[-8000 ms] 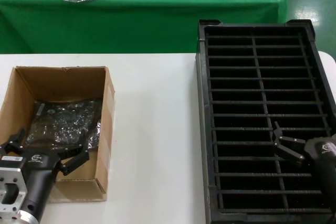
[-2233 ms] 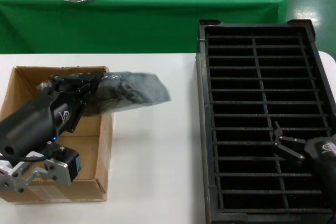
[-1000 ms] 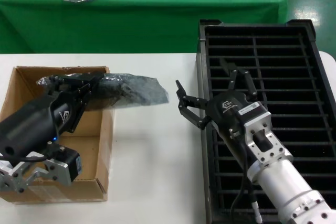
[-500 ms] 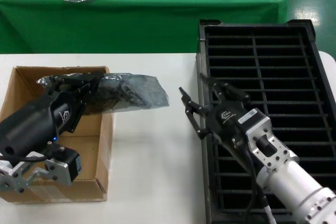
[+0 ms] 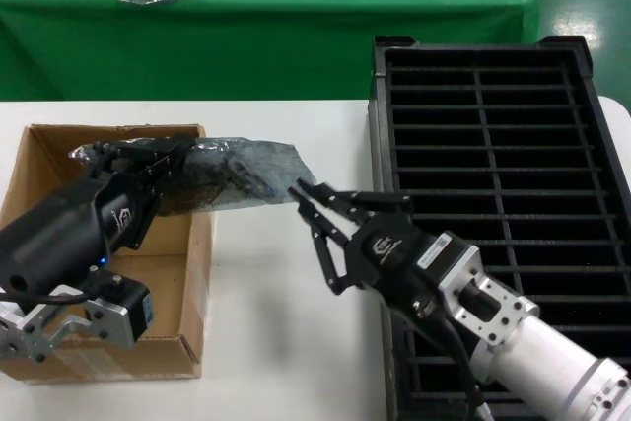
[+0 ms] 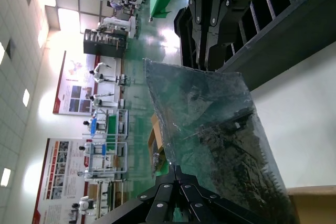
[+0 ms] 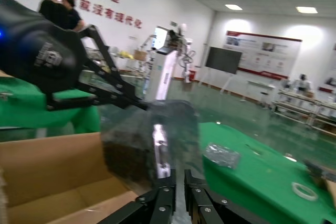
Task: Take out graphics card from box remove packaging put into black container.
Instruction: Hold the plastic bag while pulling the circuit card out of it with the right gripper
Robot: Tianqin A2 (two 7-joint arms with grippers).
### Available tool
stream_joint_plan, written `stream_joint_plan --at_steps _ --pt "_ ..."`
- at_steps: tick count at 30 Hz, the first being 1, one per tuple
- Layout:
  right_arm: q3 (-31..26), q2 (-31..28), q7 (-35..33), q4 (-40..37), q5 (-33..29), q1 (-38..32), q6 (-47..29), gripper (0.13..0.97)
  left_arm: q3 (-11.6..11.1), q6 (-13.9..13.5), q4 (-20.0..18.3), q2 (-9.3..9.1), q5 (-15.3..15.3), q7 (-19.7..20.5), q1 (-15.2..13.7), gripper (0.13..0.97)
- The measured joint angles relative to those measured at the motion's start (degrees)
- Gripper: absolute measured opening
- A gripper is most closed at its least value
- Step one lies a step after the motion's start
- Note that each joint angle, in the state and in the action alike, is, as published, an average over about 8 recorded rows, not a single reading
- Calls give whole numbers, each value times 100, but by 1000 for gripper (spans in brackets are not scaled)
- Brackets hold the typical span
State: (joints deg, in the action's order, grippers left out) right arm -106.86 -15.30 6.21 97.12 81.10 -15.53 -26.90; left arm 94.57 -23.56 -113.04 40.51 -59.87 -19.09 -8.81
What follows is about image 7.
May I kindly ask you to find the person in black shirt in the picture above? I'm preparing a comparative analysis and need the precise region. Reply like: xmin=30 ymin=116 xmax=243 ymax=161
xmin=38 ymin=0 xmax=71 ymax=29

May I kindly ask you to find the white desk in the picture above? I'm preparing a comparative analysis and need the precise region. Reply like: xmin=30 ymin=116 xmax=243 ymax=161
xmin=246 ymin=79 xmax=276 ymax=110

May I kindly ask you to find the white cabinet machine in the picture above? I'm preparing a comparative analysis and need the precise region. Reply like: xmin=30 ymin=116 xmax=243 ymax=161
xmin=153 ymin=26 xmax=179 ymax=101

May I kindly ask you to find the white tape roll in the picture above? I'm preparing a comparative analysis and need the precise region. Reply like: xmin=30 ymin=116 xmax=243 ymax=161
xmin=291 ymin=182 xmax=320 ymax=201

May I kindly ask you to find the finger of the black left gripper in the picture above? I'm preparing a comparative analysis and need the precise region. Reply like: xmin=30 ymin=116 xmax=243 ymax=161
xmin=78 ymin=24 xmax=151 ymax=112

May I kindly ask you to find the brown carton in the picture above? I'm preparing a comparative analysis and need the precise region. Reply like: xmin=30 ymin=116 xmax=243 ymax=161
xmin=134 ymin=49 xmax=148 ymax=61

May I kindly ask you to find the gray antistatic bubble bag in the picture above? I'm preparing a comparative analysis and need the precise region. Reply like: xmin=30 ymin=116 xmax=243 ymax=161
xmin=204 ymin=142 xmax=242 ymax=169
xmin=100 ymin=99 xmax=208 ymax=224

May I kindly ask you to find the black display on white stand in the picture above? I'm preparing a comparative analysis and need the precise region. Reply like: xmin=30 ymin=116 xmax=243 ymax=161
xmin=204 ymin=46 xmax=247 ymax=103

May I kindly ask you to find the brown open cardboard box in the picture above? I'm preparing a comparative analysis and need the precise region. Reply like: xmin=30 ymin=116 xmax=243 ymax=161
xmin=0 ymin=131 xmax=158 ymax=224

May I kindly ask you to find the gray bubble bag bundle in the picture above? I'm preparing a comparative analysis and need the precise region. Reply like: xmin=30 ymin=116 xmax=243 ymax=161
xmin=304 ymin=159 xmax=326 ymax=180

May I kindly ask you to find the person in dark shirt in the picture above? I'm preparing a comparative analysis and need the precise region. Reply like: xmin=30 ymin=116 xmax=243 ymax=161
xmin=61 ymin=0 xmax=85 ymax=33

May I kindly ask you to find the white tube frame workbench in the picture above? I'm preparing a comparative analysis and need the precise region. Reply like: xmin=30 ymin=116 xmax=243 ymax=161
xmin=312 ymin=98 xmax=336 ymax=133
xmin=272 ymin=89 xmax=320 ymax=125

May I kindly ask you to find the white ceiling light panel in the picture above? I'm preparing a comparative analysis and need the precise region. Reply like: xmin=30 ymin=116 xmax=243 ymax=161
xmin=225 ymin=3 xmax=244 ymax=11
xmin=295 ymin=6 xmax=319 ymax=14

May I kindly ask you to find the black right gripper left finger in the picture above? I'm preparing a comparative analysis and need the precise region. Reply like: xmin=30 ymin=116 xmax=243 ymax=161
xmin=99 ymin=168 xmax=177 ymax=224

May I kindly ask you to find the white black humanoid robot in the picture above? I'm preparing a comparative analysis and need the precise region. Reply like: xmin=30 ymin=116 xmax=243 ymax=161
xmin=292 ymin=73 xmax=312 ymax=95

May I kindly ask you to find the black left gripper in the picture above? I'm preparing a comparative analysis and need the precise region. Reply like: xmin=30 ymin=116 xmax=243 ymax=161
xmin=0 ymin=0 xmax=127 ymax=112

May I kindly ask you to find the small open cardboard box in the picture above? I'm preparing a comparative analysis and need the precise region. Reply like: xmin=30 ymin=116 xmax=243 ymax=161
xmin=303 ymin=158 xmax=336 ymax=198

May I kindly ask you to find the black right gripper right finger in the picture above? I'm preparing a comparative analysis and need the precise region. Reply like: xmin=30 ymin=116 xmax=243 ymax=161
xmin=183 ymin=168 xmax=260 ymax=224

